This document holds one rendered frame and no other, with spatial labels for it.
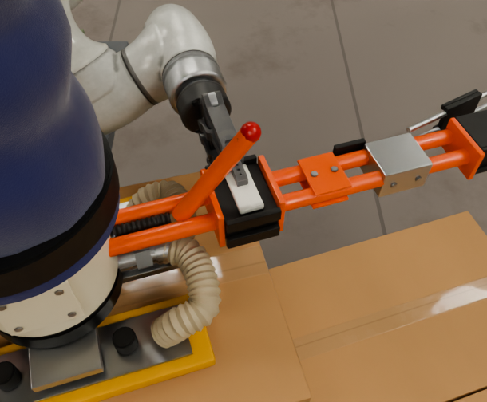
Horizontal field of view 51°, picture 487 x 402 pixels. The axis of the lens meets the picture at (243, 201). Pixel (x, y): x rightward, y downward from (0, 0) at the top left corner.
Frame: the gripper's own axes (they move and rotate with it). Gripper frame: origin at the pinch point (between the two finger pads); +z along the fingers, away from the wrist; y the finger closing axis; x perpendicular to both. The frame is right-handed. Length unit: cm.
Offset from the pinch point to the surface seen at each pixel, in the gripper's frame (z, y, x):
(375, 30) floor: -168, 108, -130
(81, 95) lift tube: 0.0, -21.0, 15.0
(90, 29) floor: -216, 109, 14
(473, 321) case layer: 7, 54, -50
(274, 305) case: 8.4, 13.8, -1.7
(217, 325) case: 8.8, 13.8, 6.6
